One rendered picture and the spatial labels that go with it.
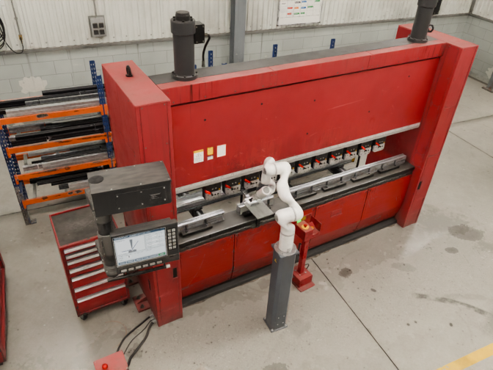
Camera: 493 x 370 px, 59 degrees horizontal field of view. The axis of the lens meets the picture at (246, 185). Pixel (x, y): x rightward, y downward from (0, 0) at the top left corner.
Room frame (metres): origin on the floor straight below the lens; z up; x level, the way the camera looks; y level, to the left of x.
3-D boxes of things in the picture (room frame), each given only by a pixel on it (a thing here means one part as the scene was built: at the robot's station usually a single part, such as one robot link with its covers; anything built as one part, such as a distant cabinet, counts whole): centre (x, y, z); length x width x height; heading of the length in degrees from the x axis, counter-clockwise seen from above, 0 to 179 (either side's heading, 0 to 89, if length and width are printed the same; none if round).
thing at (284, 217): (2.73, -0.33, 1.30); 0.19 x 0.12 x 0.24; 114
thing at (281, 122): (3.73, -0.61, 1.74); 3.00 x 0.08 x 0.80; 121
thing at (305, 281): (3.30, -0.65, 0.06); 0.25 x 0.20 x 0.12; 35
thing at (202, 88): (3.72, -0.61, 2.23); 3.00 x 0.10 x 0.14; 121
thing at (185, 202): (3.86, -0.23, 0.93); 2.30 x 0.14 x 0.10; 121
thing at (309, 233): (3.33, -0.63, 0.75); 0.20 x 0.16 x 0.18; 125
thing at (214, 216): (3.11, 0.42, 0.92); 0.50 x 0.06 x 0.10; 121
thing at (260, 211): (3.27, -0.13, 1.00); 0.26 x 0.18 x 0.01; 31
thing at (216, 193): (3.17, 0.31, 1.26); 0.15 x 0.09 x 0.17; 121
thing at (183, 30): (3.23, 0.47, 2.54); 0.33 x 0.25 x 0.47; 121
